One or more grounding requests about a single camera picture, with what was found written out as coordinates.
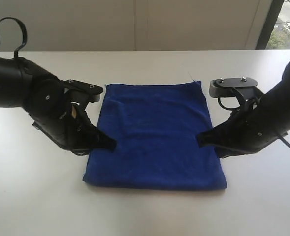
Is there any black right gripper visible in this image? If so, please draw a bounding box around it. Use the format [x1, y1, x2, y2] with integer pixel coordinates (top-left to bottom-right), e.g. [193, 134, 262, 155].
[196, 103, 288, 157]

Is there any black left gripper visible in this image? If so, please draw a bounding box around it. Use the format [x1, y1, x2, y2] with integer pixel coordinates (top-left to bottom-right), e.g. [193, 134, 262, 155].
[23, 75, 117, 155]

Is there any blue towel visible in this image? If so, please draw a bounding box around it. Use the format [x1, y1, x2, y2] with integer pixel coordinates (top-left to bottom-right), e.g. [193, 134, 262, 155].
[83, 81, 227, 191]

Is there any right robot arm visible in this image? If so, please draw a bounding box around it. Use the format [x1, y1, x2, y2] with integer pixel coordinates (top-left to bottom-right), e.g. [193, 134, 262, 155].
[196, 62, 290, 158]

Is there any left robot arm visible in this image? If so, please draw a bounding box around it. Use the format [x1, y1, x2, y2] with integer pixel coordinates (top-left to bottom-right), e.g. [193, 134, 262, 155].
[0, 57, 117, 156]

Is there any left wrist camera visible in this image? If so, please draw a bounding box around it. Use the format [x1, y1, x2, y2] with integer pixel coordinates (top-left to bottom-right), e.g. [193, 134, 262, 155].
[62, 80, 103, 107]

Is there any right black cable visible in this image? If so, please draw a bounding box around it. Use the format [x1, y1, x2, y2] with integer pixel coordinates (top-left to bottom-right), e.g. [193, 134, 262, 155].
[217, 94, 290, 158]

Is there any dark window frame post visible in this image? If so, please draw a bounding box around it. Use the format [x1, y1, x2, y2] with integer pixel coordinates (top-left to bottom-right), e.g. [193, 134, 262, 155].
[255, 0, 284, 50]

